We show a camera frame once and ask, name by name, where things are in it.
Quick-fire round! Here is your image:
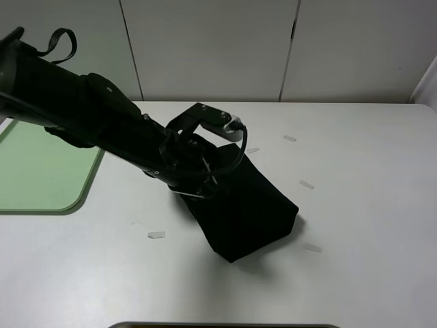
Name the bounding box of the white tape strip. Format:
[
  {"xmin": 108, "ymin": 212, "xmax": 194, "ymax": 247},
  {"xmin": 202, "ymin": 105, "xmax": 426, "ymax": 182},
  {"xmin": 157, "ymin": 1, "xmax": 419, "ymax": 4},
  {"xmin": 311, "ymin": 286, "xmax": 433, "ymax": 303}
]
[
  {"xmin": 300, "ymin": 180, "xmax": 314, "ymax": 189},
  {"xmin": 304, "ymin": 243, "xmax": 322, "ymax": 253},
  {"xmin": 283, "ymin": 135, "xmax": 297, "ymax": 142},
  {"xmin": 147, "ymin": 232, "xmax": 165, "ymax": 239},
  {"xmin": 246, "ymin": 148, "xmax": 260, "ymax": 154}
]

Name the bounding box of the black left camera cable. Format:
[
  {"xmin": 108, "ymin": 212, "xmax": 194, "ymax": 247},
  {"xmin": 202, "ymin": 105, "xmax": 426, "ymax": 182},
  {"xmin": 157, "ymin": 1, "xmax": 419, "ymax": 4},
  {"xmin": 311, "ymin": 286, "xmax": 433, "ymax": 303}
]
[{"xmin": 201, "ymin": 121, "xmax": 248, "ymax": 177}]

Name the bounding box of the light green plastic tray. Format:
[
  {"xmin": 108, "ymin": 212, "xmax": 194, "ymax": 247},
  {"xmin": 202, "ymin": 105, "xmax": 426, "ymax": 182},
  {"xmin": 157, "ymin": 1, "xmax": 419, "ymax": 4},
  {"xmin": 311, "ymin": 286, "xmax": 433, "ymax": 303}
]
[{"xmin": 1, "ymin": 121, "xmax": 104, "ymax": 215}]

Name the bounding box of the black short sleeve shirt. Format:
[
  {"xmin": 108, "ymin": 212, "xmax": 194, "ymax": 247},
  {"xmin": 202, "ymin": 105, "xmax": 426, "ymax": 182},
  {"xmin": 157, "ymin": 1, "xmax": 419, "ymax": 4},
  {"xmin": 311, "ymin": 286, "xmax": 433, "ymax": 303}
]
[{"xmin": 181, "ymin": 156, "xmax": 299, "ymax": 263}]

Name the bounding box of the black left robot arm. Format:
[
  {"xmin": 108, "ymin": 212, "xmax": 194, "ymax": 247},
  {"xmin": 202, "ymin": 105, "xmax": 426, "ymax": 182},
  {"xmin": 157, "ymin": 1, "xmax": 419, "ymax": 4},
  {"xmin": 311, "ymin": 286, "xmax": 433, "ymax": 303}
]
[{"xmin": 1, "ymin": 27, "xmax": 220, "ymax": 198}]

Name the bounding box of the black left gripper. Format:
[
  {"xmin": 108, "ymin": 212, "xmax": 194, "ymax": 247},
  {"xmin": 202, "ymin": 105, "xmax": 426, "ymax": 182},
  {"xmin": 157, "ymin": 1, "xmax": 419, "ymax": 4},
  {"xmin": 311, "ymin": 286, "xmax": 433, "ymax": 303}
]
[{"xmin": 143, "ymin": 114, "xmax": 219, "ymax": 200}]

